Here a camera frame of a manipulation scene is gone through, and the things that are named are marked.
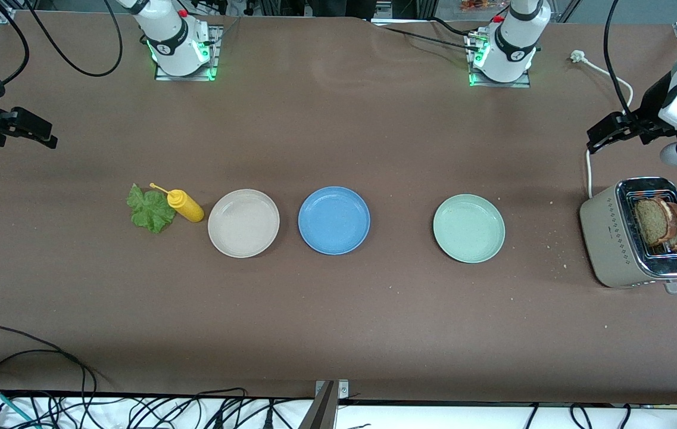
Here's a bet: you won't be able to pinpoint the green lettuce leaf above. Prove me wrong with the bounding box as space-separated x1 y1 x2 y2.
126 184 177 234

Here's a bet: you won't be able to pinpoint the yellow mustard squeeze bottle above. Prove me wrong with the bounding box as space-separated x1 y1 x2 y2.
149 182 205 223

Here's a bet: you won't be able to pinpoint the pale green plate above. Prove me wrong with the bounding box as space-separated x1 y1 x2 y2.
432 194 506 263

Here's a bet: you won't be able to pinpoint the beige plate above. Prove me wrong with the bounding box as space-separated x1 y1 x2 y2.
207 189 280 259

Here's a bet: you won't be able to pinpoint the blue plate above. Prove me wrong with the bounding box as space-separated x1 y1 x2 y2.
298 186 371 256

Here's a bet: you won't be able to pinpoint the beige chrome two-slot toaster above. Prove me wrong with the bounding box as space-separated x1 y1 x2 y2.
579 176 677 294

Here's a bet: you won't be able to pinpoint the white toaster power cord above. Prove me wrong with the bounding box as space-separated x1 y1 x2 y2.
570 50 635 198

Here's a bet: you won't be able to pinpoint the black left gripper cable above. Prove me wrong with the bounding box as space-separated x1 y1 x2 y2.
603 0 642 120

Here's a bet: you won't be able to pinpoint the thin black right gripper cable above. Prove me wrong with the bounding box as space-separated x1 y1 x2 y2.
0 0 32 97

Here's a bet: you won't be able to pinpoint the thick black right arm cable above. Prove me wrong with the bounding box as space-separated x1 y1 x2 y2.
24 0 124 78

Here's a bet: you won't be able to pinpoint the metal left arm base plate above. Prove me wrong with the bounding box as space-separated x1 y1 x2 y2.
467 30 532 89

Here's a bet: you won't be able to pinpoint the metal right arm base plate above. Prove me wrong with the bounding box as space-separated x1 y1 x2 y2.
154 25 223 82

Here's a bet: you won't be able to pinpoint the black looped floor cable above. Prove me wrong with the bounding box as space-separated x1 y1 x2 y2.
0 325 101 429

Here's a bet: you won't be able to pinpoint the black cables along table edge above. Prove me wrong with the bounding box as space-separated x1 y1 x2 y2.
374 18 482 52

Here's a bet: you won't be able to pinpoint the aluminium profile bracket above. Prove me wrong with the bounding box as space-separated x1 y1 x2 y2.
298 380 351 429

